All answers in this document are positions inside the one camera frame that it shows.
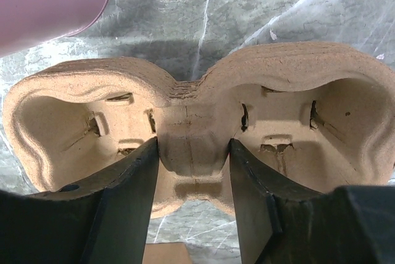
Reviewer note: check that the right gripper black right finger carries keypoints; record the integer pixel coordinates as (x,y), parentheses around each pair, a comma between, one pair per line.
(281,221)

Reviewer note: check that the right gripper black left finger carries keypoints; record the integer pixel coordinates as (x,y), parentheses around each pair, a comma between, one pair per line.
(103,218)

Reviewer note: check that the single pulp cup carrier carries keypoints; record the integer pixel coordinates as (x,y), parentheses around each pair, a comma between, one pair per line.
(337,134)

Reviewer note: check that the brown paper bag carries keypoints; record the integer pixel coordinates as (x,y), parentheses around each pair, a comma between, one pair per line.
(166,253)

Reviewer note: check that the brown pulp cup carrier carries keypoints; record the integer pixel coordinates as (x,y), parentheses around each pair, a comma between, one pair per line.
(280,67)

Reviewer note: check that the pink straw holder cup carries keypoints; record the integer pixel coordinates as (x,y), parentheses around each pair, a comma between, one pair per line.
(27,23)

